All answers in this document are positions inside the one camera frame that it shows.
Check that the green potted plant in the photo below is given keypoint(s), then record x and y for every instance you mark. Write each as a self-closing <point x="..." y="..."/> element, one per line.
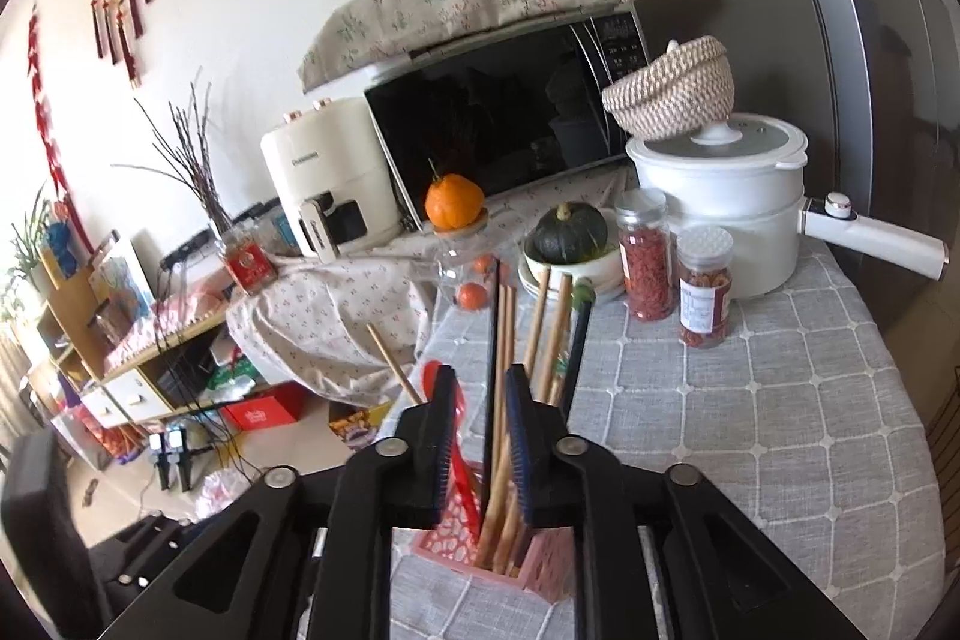
<point x="26" y="250"/>

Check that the red labelled jar of chillies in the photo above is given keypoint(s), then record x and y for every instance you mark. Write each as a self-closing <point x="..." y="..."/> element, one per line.
<point x="705" y="302"/>

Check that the red plastic spoon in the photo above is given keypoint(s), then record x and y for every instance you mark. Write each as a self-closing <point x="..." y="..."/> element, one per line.
<point x="465" y="482"/>

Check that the floral cloth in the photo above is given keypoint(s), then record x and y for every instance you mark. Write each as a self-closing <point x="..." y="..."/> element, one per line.
<point x="322" y="317"/>

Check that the woven basket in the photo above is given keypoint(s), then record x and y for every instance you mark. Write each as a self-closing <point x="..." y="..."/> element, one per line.
<point x="667" y="93"/>

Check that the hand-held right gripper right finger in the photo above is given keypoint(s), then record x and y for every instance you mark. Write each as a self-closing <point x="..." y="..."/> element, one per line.
<point x="517" y="445"/>

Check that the pink perforated utensil holder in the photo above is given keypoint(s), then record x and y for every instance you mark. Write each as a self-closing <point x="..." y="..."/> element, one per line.
<point x="547" y="565"/>

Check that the white electric pot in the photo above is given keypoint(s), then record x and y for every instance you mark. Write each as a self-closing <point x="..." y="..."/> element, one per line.
<point x="712" y="190"/>

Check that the red labelled glass vase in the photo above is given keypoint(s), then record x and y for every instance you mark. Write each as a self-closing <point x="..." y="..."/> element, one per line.
<point x="247" y="265"/>

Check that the clear glass jar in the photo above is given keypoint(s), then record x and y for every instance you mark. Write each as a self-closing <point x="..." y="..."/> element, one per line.
<point x="457" y="257"/>

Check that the black microwave oven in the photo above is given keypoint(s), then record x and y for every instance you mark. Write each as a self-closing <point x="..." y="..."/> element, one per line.
<point x="487" y="115"/>

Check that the dark green pumpkin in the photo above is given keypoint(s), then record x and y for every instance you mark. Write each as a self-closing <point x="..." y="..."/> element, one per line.
<point x="566" y="235"/>

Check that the small tangerine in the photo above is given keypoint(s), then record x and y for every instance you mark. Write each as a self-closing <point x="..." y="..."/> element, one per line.
<point x="472" y="296"/>
<point x="484" y="265"/>

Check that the red gift box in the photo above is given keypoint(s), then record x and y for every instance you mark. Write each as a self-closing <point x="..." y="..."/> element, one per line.
<point x="262" y="411"/>

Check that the long bamboo cooking chopstick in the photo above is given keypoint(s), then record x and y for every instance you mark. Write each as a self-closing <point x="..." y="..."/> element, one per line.
<point x="390" y="359"/>

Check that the colourful snack box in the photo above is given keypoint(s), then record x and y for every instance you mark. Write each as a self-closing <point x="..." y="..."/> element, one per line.
<point x="360" y="422"/>

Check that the dry branches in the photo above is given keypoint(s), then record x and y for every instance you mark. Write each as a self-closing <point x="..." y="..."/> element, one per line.
<point x="191" y="175"/>

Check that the wooden shelf unit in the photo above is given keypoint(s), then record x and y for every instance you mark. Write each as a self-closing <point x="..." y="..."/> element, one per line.
<point x="127" y="392"/>

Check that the black power strip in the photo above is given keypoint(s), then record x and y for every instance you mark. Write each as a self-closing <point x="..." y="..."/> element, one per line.
<point x="187" y="246"/>

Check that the white bowl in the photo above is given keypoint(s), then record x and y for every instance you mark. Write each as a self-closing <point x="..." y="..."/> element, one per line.
<point x="600" y="272"/>

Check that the colourful picture board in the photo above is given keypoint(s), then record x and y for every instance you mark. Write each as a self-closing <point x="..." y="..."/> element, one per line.
<point x="120" y="280"/>

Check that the grey refrigerator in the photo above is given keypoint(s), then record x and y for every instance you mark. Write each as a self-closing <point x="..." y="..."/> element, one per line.
<point x="862" y="85"/>

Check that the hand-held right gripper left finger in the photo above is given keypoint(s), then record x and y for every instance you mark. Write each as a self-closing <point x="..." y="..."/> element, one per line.
<point x="448" y="445"/>

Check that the cream air fryer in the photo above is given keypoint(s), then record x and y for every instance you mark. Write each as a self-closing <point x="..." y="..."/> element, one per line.
<point x="322" y="160"/>

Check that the jar of red goji berries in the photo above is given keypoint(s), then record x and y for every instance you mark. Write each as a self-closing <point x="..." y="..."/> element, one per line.
<point x="646" y="265"/>

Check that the red hanging decoration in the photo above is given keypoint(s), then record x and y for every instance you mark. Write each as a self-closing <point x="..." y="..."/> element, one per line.
<point x="49" y="123"/>

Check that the white plastic bag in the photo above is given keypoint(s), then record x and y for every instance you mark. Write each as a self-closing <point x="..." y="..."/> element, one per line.
<point x="221" y="494"/>

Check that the grey quilted tablecloth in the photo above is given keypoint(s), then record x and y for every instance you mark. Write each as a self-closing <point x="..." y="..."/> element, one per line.
<point x="750" y="422"/>

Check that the plain wooden chopstick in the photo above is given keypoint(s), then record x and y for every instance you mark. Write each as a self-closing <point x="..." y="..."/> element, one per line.
<point x="556" y="340"/>
<point x="536" y="325"/>

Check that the light bamboo chopstick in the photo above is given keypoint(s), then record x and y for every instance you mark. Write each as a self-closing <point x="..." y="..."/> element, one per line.
<point x="512" y="340"/>
<point x="502" y="340"/>

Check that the black chopstick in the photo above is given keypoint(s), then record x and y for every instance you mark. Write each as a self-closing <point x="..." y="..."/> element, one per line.
<point x="493" y="370"/>
<point x="576" y="355"/>

